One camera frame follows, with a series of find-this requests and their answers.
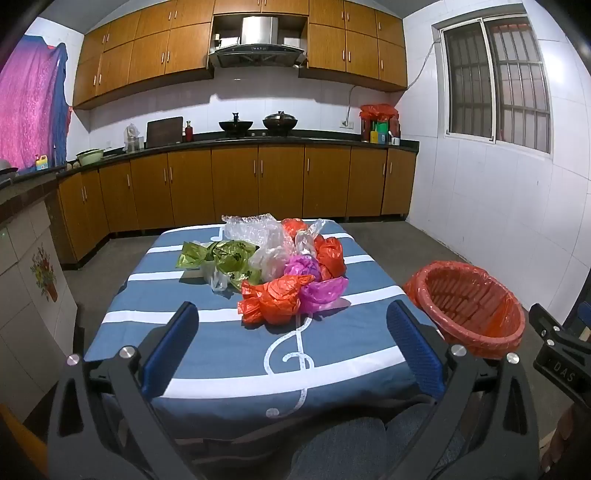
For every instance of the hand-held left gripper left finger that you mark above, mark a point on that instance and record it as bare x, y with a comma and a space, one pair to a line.
170, 353

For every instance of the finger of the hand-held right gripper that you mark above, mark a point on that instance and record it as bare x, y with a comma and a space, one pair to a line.
545, 323

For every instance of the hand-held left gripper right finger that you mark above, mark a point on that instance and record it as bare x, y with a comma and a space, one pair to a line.
415, 351

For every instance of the wastebasket with red liner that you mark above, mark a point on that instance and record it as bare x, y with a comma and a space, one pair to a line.
466, 309

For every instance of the small clear plastic bag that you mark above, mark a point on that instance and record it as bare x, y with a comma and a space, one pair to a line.
217, 279

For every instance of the green plastic bag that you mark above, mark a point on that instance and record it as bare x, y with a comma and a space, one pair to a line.
226, 261

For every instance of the purple plastic bag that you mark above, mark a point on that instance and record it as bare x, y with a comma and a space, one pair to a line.
318, 290

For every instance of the white translucent plastic bag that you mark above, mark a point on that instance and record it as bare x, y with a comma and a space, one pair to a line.
270, 263

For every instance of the clear bubble wrap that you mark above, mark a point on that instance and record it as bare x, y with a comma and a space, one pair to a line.
251, 230

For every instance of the small orange plastic bag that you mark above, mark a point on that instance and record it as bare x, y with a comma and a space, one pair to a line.
294, 226

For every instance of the person's right hand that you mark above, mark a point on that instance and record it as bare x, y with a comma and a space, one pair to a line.
570, 438

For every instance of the dark door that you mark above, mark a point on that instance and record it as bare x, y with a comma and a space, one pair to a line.
581, 318

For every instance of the blue striped tablecloth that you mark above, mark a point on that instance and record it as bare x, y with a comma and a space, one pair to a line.
221, 355

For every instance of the person's right leg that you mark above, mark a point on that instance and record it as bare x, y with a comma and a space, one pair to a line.
415, 434

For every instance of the person's leg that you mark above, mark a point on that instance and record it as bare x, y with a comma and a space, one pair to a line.
337, 452
415, 434

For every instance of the person's left leg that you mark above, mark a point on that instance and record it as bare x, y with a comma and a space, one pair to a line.
337, 452

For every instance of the wooden lower kitchen cabinets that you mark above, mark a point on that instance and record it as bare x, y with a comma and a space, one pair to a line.
235, 182

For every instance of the wooden kitchen cabinets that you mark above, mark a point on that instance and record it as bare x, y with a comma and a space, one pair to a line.
235, 182
147, 50

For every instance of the green basin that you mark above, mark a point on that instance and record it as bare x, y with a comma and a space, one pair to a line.
89, 158

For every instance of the clear jar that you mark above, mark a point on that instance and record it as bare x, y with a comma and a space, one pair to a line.
132, 138

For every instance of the red bottle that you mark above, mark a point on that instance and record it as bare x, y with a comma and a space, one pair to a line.
189, 133

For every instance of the dark cutting board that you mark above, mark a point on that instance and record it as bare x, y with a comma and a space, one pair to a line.
165, 131

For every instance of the green container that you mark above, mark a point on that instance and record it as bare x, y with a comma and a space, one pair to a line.
383, 131

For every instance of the yellow bottle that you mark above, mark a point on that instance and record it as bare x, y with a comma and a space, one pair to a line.
42, 164

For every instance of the orange bag covered rack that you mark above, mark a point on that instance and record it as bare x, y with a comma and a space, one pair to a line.
379, 112

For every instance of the black kitchen countertop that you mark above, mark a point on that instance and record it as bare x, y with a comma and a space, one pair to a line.
295, 138

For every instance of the barred window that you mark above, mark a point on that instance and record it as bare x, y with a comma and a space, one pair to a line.
496, 83

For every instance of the black wok with lid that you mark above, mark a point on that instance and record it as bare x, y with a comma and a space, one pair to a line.
280, 122

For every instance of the pink and blue cloth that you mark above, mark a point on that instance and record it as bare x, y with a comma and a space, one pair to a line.
32, 106

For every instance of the wooden upper kitchen cabinets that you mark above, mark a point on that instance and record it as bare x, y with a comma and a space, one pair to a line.
147, 50

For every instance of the steel range hood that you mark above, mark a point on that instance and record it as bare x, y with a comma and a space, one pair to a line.
258, 44

